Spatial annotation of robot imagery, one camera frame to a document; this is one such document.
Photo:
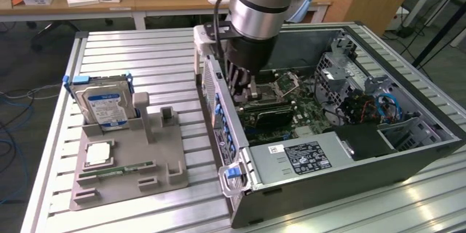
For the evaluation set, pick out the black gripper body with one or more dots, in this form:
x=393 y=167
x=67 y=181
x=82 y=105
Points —
x=251 y=53

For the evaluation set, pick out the green graphics card black fan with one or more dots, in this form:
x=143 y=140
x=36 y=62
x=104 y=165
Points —
x=273 y=118

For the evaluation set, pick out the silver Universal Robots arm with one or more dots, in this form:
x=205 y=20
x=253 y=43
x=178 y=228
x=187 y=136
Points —
x=258 y=12

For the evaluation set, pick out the CPU socket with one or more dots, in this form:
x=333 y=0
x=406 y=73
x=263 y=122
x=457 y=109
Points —
x=270 y=94

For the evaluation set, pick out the installed RAM stick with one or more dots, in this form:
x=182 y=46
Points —
x=277 y=105

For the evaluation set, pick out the metal socket cover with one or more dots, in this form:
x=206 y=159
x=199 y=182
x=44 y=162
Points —
x=287 y=83

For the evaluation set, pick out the green motherboard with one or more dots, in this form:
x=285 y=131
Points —
x=307 y=107

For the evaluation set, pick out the metal disk bay cage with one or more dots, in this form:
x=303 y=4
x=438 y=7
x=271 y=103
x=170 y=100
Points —
x=337 y=74

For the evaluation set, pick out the grey power supply unit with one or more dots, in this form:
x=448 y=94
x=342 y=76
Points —
x=269 y=162

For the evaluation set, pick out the clear case latch blue tab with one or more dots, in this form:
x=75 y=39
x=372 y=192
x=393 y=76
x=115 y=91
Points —
x=233 y=178

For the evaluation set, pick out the hard disk in blue caddy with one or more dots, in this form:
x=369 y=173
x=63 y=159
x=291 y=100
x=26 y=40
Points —
x=103 y=106

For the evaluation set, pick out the white floor device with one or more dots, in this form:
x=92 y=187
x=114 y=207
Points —
x=398 y=18

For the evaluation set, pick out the black open PC case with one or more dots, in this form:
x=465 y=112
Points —
x=363 y=178

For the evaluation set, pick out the green RAM stick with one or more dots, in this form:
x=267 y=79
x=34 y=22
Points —
x=116 y=170

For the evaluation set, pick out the silver CPU chip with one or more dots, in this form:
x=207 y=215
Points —
x=98 y=154

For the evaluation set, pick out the grey parts rack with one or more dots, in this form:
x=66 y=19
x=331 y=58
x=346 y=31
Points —
x=123 y=192

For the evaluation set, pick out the black chair base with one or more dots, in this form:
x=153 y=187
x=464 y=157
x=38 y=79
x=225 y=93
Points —
x=51 y=32

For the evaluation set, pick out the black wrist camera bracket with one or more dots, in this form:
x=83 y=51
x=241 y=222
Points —
x=226 y=32

